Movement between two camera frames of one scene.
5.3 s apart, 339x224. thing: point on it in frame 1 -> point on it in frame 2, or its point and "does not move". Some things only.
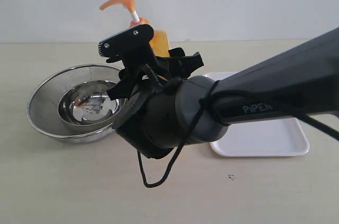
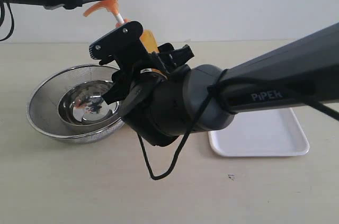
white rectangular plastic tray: [275, 137] does not move
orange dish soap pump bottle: [159, 41] -> [147, 38]
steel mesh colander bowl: [42, 104] does not move
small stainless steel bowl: [88, 103] does not move
